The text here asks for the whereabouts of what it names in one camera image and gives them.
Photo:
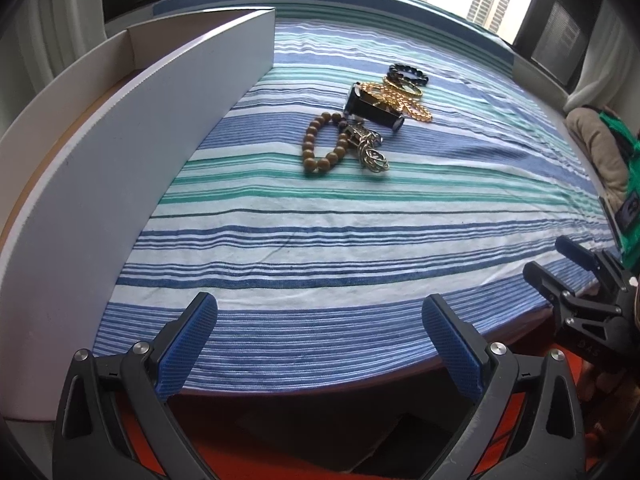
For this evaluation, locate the blue green striped bed sheet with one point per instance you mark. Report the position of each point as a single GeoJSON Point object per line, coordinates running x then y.
{"type": "Point", "coordinates": [350, 235]}

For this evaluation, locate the gold bangle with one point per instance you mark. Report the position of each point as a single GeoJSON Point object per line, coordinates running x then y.
{"type": "Point", "coordinates": [395, 83]}

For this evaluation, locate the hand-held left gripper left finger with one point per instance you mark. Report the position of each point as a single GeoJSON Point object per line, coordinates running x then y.
{"type": "Point", "coordinates": [187, 345]}

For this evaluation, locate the white curtain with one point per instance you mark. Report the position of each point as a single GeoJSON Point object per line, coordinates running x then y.
{"type": "Point", "coordinates": [600, 70]}
{"type": "Point", "coordinates": [55, 35]}

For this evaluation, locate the black watch band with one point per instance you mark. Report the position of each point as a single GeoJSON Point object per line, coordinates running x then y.
{"type": "Point", "coordinates": [372, 110]}

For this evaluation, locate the white cardboard box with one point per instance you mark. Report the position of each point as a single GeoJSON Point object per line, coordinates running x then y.
{"type": "Point", "coordinates": [100, 185]}

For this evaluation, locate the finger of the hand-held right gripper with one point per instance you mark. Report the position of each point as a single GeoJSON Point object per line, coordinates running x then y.
{"type": "Point", "coordinates": [572, 250]}
{"type": "Point", "coordinates": [542, 277]}

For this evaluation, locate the tall high-rise building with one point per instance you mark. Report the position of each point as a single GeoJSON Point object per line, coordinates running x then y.
{"type": "Point", "coordinates": [490, 5]}

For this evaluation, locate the person's right hand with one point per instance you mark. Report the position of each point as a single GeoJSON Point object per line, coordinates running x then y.
{"type": "Point", "coordinates": [595, 390]}

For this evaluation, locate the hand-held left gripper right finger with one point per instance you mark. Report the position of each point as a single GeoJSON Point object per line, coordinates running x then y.
{"type": "Point", "coordinates": [450, 350]}

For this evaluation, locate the beige pillow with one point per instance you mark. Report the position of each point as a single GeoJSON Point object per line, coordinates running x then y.
{"type": "Point", "coordinates": [595, 145]}

